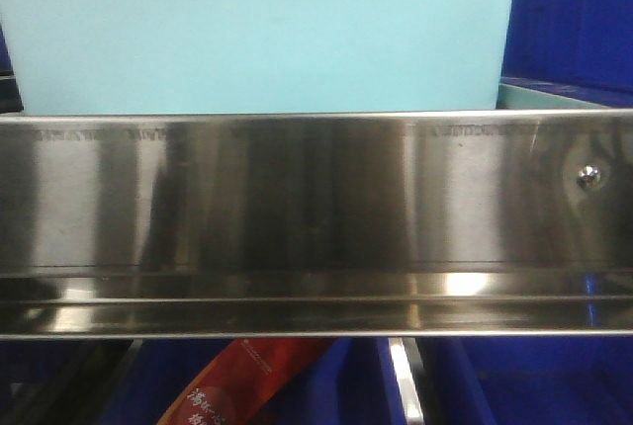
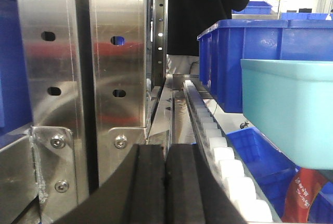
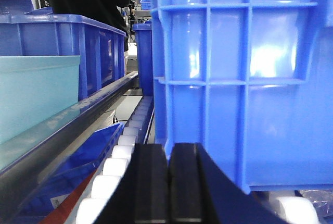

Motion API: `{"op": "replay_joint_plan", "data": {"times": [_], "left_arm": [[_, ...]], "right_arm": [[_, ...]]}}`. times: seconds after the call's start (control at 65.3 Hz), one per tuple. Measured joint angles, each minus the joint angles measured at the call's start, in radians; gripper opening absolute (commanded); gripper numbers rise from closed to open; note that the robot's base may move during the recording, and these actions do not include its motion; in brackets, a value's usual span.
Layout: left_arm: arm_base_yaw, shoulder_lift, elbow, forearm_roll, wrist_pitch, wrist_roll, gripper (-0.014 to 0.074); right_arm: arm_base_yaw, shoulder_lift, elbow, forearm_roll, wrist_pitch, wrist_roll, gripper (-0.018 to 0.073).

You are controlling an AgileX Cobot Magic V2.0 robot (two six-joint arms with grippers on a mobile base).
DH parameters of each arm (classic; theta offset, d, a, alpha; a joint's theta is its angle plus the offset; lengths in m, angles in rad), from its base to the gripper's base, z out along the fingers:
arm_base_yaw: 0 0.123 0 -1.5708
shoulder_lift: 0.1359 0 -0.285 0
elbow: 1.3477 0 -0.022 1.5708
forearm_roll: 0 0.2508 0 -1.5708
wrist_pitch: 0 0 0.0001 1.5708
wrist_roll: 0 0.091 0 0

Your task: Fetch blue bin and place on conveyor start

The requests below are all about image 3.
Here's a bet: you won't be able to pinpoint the large light blue crate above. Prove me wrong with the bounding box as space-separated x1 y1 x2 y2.
151 0 332 193

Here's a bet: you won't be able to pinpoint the distant dark blue crate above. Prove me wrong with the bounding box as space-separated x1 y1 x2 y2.
133 21 153 96

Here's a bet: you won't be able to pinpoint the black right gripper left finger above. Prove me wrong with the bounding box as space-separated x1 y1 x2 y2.
94 144 169 223

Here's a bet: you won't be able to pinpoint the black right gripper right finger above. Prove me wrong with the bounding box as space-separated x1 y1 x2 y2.
169 143 284 223

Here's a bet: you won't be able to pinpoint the grey conveyor side rail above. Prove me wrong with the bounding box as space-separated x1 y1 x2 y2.
1 71 138 223

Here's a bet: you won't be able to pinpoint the white roller track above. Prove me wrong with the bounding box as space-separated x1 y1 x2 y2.
67 96 153 223

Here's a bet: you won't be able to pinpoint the blue bins on background shelf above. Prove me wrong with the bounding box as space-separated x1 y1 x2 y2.
139 0 151 10

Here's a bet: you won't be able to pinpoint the blue bin below rail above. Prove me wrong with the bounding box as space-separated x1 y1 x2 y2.
12 123 124 223

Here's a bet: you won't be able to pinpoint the dark blue ribbed crate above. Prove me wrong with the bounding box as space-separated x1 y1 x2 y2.
1 14 125 100

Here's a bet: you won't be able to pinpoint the teal plastic bin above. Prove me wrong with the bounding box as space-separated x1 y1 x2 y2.
1 55 80 143

